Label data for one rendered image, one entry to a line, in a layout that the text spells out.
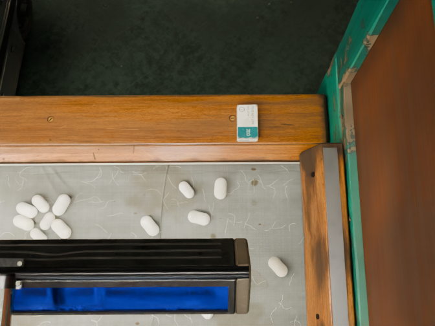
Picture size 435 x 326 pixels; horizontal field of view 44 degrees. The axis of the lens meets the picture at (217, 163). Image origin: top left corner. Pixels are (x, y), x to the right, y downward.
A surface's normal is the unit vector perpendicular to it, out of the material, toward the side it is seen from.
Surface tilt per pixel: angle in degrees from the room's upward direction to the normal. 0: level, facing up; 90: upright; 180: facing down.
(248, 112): 0
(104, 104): 0
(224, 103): 0
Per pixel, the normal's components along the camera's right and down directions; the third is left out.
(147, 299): 0.00, 0.68
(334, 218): 0.00, -0.25
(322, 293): -0.91, -0.10
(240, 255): 0.00, -0.96
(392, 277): -1.00, 0.00
